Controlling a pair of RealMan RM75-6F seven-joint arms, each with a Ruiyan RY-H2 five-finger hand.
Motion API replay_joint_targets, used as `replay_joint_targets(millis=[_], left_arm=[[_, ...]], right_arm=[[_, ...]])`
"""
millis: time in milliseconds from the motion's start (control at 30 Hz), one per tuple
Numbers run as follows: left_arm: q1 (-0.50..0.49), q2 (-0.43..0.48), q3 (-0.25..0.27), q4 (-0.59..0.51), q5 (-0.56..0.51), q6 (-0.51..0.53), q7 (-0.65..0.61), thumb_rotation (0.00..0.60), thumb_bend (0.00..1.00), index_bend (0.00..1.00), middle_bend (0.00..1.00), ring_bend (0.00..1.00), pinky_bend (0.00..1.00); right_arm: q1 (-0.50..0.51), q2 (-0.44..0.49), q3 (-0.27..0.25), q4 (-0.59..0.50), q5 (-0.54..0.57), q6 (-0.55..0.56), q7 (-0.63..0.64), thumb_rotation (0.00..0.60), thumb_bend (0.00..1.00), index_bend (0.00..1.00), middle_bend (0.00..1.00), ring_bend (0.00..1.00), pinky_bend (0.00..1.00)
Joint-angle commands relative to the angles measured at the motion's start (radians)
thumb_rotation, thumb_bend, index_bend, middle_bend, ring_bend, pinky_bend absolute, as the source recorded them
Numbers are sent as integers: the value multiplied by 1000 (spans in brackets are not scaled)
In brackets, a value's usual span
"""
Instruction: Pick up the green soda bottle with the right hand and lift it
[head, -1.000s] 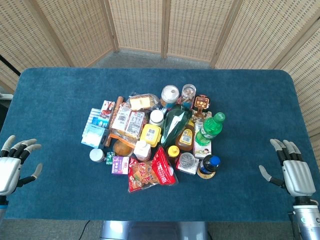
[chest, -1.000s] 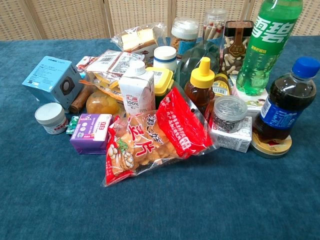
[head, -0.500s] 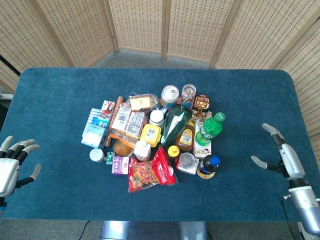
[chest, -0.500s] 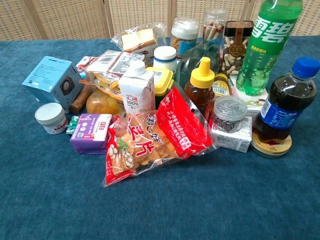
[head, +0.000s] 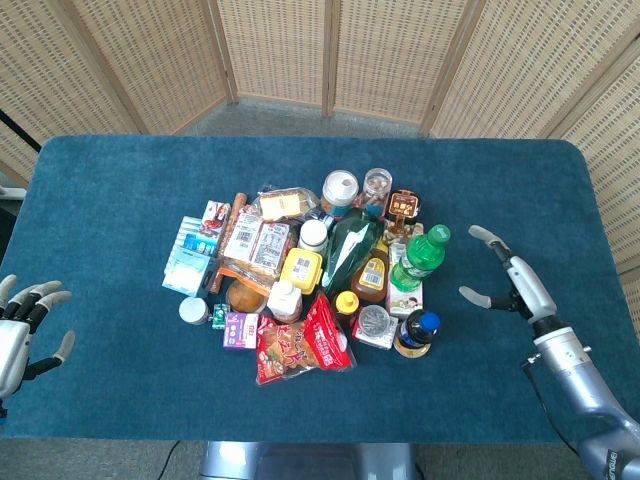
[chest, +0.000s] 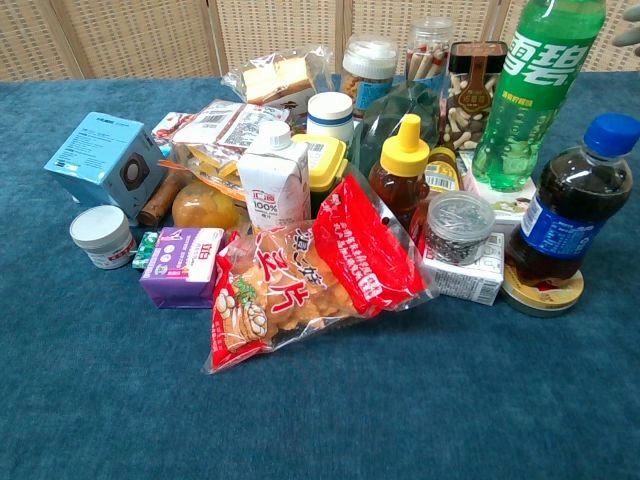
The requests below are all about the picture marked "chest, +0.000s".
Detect green Sprite bottle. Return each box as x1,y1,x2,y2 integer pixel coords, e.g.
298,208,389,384
471,0,608,194

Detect nut jar with white lid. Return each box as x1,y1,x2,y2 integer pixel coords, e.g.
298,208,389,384
341,33,400,115

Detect red rice cracker bag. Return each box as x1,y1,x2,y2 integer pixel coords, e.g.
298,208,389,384
201,171,437,377

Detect round gold tin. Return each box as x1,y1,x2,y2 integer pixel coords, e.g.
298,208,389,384
500,260,586,319

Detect yellow lidded container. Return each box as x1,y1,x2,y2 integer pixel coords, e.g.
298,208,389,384
290,132,349,207

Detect purple and white carton box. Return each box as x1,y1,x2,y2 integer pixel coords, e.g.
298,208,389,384
138,226,227,310

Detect yellow clear snack packet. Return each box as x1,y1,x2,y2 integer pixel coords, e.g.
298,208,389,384
158,142,247,202

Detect brown wooden cylinder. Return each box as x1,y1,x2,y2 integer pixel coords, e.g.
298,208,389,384
136,171,195,228

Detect clear cup dark seeds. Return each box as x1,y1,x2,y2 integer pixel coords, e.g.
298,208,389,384
421,190,497,267

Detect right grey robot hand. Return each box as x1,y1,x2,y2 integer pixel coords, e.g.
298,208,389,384
612,4,640,49

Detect white printed carton box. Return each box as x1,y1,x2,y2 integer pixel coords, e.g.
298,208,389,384
417,231,507,307

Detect bagged sliced bread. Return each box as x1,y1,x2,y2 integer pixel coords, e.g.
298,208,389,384
221,45,335,109

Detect white drink carton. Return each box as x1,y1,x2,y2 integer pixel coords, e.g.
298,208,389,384
235,120,313,235

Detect blue table cloth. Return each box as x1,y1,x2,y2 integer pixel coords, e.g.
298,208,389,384
0,69,640,480

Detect light blue speaker box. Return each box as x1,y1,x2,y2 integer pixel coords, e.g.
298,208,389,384
43,110,169,222

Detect green transparent plastic bag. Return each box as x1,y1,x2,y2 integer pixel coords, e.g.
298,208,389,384
351,81,444,177

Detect mushroom biscuit jar brown lid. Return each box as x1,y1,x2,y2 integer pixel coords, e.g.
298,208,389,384
438,40,509,154

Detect cola bottle with blue cap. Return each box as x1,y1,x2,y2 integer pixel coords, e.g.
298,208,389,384
506,113,640,284

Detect white jar with blue band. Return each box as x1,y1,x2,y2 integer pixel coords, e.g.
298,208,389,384
305,91,356,150

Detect clear jar of stick biscuits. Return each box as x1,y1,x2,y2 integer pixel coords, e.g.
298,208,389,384
405,16,456,84

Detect amber bottle with barcode label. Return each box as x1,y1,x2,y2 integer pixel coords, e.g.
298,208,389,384
424,145,465,197

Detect small white jar red label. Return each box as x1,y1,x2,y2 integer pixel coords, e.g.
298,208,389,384
68,204,138,271

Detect wicker folding screen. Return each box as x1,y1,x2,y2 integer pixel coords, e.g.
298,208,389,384
0,0,640,81

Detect green gum pack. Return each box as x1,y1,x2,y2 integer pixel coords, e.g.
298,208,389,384
130,230,161,272

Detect honey bottle with yellow cap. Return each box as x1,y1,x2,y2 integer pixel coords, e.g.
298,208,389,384
368,113,432,232

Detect orange fruit jelly cup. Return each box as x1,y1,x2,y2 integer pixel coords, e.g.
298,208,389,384
171,181,242,232

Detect clear snack packet barcode label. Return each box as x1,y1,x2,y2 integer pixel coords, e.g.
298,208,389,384
171,98,292,152

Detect white box with green print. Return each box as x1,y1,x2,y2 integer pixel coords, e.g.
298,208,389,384
458,148,539,237

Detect red and white snack packet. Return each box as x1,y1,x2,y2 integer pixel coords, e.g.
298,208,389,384
150,111,195,147

